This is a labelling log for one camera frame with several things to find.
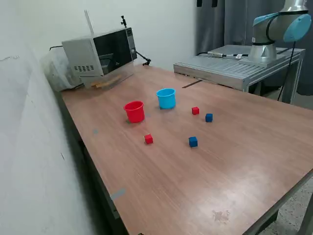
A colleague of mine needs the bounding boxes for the light wooden sticks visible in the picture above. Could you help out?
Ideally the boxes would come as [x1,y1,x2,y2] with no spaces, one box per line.
[90,75,122,89]

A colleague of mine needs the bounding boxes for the translucent plastic storage container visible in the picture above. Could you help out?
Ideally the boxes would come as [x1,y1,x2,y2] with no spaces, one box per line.
[40,47,85,93]

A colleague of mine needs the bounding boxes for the white thin rod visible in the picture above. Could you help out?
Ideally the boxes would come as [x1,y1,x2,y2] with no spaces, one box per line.
[84,9,95,35]

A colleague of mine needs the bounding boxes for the clear acrylic box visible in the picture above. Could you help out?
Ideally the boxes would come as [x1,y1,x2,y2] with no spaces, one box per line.
[79,61,136,91]

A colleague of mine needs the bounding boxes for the blue plastic cup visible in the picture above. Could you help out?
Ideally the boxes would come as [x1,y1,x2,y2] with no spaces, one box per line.
[156,88,177,110]

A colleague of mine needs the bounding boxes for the long grey tape strip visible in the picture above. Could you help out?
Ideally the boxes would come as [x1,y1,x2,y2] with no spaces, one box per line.
[110,188,127,201]

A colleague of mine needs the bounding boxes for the black cable with white label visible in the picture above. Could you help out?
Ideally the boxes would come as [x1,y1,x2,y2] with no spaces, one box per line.
[196,51,249,59]

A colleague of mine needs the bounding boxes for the red plastic cup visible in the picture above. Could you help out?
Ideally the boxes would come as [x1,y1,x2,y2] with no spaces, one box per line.
[123,100,145,123]

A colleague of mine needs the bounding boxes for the flat metal strip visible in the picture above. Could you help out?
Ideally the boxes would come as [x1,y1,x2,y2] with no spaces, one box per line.
[182,79,203,89]

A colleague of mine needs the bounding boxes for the aluminium robot mounting table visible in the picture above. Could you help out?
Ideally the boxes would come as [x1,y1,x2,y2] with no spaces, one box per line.
[173,44,306,105]

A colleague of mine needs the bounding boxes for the grey curtain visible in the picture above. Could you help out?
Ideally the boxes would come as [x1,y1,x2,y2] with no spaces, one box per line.
[195,0,313,96]

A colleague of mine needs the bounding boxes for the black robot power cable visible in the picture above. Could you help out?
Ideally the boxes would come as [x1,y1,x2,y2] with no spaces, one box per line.
[277,40,296,101]

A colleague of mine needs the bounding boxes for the silver microwave oven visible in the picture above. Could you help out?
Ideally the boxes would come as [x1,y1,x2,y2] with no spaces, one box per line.
[61,27,138,77]

